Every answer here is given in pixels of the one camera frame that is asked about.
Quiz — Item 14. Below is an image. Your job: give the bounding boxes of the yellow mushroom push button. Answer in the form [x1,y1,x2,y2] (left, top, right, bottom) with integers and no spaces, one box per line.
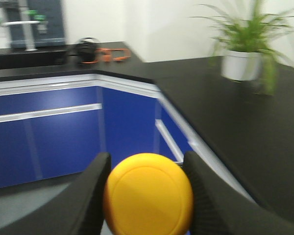
[103,153,194,235]

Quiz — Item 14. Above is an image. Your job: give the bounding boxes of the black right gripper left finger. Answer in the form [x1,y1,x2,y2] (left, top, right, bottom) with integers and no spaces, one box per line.
[0,152,111,235]

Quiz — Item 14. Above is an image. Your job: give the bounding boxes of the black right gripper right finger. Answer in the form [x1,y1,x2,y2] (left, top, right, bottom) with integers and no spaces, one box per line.
[183,151,294,235]

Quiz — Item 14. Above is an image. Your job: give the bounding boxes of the green potted plant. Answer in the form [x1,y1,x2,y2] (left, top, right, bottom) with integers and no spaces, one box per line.
[193,0,294,95]

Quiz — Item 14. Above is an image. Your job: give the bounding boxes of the black and orange headset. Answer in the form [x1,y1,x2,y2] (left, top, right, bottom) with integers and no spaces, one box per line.
[73,37,131,65]

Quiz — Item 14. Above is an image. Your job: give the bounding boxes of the blue lab cabinet row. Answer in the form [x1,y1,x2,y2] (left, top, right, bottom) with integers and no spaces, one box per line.
[0,74,251,199]

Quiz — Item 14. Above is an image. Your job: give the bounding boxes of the lab sink faucet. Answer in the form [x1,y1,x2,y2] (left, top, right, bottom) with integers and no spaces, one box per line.
[0,0,48,51]

